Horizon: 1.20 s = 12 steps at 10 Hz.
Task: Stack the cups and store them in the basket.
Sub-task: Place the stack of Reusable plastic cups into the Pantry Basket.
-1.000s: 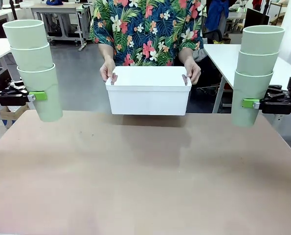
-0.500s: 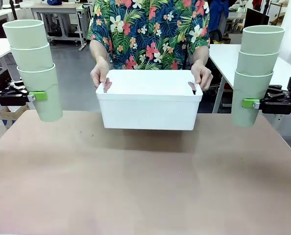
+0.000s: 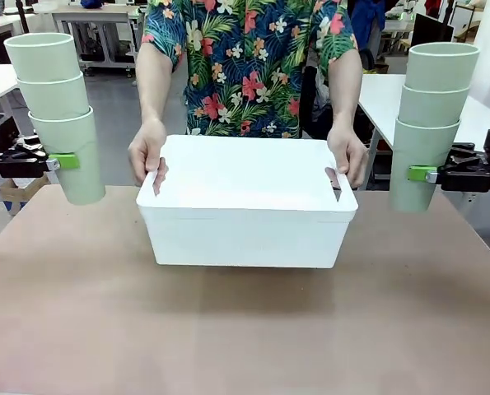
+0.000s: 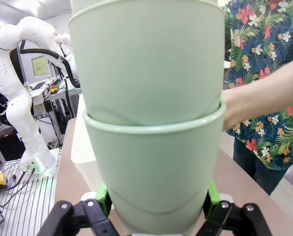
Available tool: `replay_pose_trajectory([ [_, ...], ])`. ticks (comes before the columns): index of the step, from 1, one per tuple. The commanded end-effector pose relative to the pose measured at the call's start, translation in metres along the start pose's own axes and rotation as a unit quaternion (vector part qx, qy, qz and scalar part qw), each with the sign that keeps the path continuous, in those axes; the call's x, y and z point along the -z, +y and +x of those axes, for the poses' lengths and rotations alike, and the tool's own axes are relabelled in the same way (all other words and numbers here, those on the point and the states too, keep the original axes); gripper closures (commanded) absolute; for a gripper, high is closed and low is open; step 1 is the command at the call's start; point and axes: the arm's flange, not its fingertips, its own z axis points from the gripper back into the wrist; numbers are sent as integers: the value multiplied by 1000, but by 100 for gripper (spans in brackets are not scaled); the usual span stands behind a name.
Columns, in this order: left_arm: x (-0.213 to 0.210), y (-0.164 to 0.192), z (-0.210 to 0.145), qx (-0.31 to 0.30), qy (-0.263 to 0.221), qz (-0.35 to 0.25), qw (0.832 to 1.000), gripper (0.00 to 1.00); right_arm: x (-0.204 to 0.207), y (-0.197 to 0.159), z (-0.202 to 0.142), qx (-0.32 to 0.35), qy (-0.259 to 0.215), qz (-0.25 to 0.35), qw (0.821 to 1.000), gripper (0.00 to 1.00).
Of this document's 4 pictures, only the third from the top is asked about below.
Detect pale green plastic cup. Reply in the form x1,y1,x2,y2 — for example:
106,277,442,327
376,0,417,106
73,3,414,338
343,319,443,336
3,33,76,82
399,81,472,128
16,72,85,123
27,105,106,207
408,43,481,92
388,117,463,214

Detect white plastic storage basket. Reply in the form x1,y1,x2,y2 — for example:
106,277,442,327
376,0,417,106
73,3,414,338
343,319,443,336
135,134,360,269

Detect person's right forearm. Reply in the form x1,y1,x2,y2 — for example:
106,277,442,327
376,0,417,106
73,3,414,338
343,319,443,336
138,67,170,124

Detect person's left forearm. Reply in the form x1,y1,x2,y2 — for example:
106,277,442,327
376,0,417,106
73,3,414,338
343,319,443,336
329,67,363,129

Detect person's right hand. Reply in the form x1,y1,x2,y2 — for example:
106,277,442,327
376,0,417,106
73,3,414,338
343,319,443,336
128,118,170,194

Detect person's left hand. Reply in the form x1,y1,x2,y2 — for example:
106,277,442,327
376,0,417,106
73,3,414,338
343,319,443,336
325,122,369,191

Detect cardboard box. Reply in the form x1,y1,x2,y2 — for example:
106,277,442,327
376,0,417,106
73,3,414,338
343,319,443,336
0,174,50,216

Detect white side table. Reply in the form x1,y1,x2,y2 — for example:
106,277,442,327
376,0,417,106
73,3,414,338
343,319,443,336
357,73,490,191

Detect black stand pole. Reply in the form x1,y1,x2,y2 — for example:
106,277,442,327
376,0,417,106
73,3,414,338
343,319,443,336
16,0,32,38

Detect wooden chair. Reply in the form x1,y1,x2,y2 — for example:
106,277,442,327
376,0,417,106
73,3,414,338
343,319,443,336
453,18,480,44

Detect black computer monitor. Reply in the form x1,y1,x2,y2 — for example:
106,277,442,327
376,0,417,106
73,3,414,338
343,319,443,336
410,12,455,54

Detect person in floral shirt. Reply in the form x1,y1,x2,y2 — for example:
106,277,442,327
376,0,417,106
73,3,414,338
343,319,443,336
139,0,359,139

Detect grey metal-frame desk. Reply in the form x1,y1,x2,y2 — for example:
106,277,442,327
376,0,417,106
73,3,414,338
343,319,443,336
50,6,147,79

